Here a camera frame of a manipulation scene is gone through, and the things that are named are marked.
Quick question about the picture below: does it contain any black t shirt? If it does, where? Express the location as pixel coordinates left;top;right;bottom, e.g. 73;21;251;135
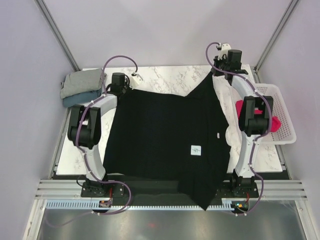
103;73;231;210

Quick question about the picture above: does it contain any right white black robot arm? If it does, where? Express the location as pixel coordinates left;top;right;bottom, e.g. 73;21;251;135
212;46;274;197

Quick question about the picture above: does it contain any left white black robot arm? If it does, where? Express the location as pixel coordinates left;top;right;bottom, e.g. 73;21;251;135
67;72;136;197

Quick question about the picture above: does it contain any folded blue t shirt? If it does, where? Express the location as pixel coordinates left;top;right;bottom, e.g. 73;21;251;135
62;89;102;108

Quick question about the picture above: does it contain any folded grey t shirt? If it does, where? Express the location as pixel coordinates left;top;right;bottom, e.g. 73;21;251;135
60;68;103;99

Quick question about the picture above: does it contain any pink t shirt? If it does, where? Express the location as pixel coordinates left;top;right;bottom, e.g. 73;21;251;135
235;100;282;133

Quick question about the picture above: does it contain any white plastic basket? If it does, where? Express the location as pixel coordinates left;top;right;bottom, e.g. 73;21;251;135
253;83;297;145

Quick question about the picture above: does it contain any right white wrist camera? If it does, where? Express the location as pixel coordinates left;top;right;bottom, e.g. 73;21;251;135
216;43;231;61

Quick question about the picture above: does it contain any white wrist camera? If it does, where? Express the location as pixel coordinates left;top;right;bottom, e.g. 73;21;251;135
216;43;231;61
129;73;143;89

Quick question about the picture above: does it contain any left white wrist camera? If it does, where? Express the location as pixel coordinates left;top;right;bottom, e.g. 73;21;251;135
129;73;143;89

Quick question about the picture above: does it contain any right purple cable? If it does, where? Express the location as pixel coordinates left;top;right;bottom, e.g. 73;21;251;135
205;42;273;217

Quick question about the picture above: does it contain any purple cable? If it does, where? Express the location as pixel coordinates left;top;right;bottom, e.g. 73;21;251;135
45;55;139;228
205;42;273;217

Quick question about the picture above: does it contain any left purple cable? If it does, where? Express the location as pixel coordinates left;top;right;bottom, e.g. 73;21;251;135
45;55;139;228

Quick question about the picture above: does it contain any right aluminium corner post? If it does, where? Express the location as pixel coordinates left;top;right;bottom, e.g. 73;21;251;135
253;0;300;72

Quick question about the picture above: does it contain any aluminium corner post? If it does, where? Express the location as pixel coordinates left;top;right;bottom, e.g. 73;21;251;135
34;0;81;71
253;0;300;72

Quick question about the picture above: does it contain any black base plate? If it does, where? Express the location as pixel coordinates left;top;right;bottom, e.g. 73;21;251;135
79;176;259;210

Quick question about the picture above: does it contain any left aluminium corner post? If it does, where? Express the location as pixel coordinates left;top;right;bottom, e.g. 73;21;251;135
34;0;81;71

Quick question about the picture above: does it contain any aluminium frame rail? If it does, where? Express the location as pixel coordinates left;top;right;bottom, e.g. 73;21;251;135
36;180;307;201

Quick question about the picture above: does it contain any white slotted cable duct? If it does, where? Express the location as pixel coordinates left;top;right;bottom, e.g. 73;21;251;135
46;198;237;210

